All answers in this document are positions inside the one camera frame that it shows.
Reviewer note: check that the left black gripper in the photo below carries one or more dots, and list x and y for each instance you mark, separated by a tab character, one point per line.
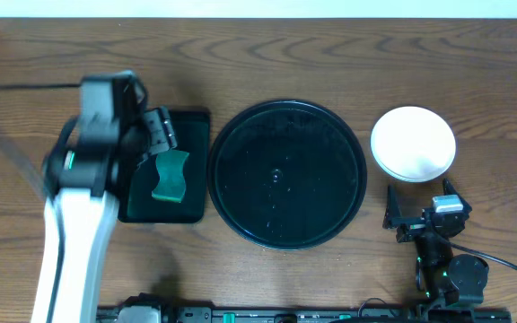
158	130

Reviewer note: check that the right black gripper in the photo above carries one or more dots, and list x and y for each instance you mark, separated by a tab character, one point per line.
394	216

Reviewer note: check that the green scrubbing sponge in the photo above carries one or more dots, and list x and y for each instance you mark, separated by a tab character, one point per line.
171	186

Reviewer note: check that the white plate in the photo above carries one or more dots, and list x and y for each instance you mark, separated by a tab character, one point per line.
412	135

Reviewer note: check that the mint green plate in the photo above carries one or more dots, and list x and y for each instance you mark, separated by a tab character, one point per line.
415	173

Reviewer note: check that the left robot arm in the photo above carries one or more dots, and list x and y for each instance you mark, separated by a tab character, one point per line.
102	163

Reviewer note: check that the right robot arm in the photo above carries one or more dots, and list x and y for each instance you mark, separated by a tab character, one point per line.
456	281

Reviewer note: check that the black rectangular tray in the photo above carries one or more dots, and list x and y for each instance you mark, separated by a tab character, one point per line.
192	129

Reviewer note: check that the round black tray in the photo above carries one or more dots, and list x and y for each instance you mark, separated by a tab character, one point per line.
287	174

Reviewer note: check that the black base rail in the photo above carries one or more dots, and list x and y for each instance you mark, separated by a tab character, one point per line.
151	308

